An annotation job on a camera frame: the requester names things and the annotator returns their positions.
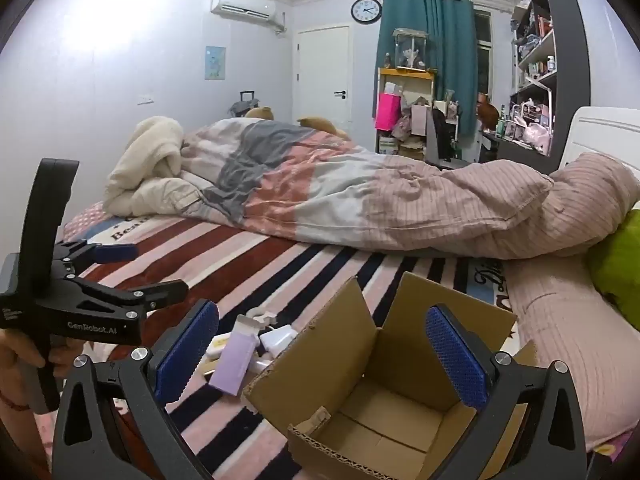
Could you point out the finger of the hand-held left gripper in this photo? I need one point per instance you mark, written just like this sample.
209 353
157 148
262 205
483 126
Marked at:
117 252
165 292

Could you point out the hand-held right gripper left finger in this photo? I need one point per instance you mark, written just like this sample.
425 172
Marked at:
185 355

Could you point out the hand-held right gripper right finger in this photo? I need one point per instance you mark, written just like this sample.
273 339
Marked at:
457 360

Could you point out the gold small box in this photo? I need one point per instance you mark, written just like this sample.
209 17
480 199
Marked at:
209 368

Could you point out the cream small box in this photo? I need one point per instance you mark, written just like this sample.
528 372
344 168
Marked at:
217 346

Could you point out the white plastic piece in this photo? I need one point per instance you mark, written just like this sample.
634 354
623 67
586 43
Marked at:
262 316

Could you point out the brown cardboard box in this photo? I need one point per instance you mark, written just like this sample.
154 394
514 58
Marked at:
390 425

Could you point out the white charger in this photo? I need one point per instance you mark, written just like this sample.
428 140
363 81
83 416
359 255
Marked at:
277 340

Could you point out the person's left hand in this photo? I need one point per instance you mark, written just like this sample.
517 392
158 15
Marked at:
15 355

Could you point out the cream fleece blanket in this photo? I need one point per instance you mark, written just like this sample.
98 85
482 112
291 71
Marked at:
150 160

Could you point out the pink ribbed pillow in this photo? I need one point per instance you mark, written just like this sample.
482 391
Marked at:
565 340

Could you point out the green pillow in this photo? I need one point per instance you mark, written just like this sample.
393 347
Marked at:
617 265

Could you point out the dark suitcase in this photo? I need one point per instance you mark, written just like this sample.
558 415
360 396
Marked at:
242 106

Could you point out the brown plush bear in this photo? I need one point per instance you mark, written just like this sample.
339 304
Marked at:
320 124
261 113

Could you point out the pink grey patchwork duvet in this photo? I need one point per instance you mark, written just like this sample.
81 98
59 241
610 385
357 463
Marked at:
350 190

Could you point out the black chair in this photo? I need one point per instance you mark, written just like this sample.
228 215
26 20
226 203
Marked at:
440 135

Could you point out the green bottle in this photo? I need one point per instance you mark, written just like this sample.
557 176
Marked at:
501 121

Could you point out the brown plush toy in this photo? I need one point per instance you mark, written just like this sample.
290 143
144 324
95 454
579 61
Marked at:
489 111

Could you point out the bright pink bag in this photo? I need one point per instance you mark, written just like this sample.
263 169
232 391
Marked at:
388 111

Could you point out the white door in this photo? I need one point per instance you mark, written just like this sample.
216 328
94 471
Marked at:
322 75

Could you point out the white headboard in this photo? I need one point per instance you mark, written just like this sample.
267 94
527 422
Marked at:
605 130

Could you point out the white air conditioner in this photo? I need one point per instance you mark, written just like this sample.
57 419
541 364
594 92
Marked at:
242 4

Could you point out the yellow shelf unit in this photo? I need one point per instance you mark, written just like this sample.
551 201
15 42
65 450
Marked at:
405 76

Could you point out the teal curtain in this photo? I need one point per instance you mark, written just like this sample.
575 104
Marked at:
450 50

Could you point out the window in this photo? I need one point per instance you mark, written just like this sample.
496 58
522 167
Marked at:
483 50

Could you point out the glass display case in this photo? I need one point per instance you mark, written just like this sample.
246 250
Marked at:
411 50

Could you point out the dark curved bookshelf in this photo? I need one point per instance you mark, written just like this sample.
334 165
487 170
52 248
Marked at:
570 60

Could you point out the white wall socket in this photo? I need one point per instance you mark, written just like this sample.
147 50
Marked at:
145 98

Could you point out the blue wall poster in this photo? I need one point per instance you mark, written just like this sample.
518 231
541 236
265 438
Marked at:
215 63

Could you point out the round wall clock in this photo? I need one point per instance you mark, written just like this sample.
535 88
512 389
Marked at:
366 10

